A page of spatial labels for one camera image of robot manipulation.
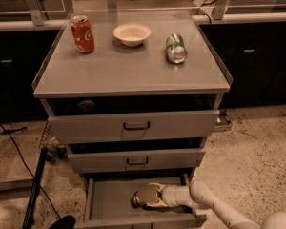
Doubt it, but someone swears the grey drawer cabinet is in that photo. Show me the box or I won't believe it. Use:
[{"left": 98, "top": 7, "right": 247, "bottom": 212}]
[{"left": 31, "top": 9, "right": 235, "bottom": 229}]

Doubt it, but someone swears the green soda can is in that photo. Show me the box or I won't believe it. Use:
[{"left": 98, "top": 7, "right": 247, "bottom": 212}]
[{"left": 166, "top": 33, "right": 188, "bottom": 64}]

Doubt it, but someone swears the dark round object in drawer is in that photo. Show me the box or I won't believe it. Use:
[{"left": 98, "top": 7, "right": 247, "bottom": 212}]
[{"left": 75, "top": 100, "right": 96, "bottom": 115}]

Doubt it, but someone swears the black stand leg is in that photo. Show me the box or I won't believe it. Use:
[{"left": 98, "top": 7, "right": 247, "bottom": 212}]
[{"left": 22, "top": 148, "right": 47, "bottom": 229}]

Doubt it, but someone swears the grey drawer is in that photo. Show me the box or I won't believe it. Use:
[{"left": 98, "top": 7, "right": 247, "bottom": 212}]
[
  {"left": 42, "top": 94, "right": 222, "bottom": 144},
  {"left": 68, "top": 138, "right": 205, "bottom": 174},
  {"left": 74, "top": 170, "right": 207, "bottom": 229}
]

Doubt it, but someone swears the white bowl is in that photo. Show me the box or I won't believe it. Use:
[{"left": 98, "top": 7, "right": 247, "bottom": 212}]
[{"left": 113, "top": 23, "right": 152, "bottom": 47}]

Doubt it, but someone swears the black floor cable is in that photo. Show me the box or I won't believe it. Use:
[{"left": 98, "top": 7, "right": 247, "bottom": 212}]
[{"left": 0, "top": 113, "right": 63, "bottom": 221}]

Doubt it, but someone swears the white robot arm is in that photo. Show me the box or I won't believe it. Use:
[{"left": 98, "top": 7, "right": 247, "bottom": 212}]
[{"left": 140, "top": 179, "right": 286, "bottom": 229}]

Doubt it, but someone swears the middle grey drawer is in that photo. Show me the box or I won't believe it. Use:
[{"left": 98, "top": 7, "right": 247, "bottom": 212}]
[{"left": 68, "top": 138, "right": 205, "bottom": 174}]

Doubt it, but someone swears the bottom grey drawer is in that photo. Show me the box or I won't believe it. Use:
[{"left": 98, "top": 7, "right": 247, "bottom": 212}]
[{"left": 74, "top": 170, "right": 207, "bottom": 229}]

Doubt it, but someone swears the top grey drawer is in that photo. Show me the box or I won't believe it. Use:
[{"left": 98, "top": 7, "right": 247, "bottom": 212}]
[{"left": 42, "top": 94, "right": 222, "bottom": 144}]

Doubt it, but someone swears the wire basket on floor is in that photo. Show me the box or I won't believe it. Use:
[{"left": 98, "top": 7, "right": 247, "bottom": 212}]
[{"left": 39, "top": 123, "right": 68, "bottom": 162}]

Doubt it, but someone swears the red soda can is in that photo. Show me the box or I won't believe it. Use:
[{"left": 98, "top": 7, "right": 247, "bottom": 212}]
[{"left": 71, "top": 15, "right": 94, "bottom": 53}]

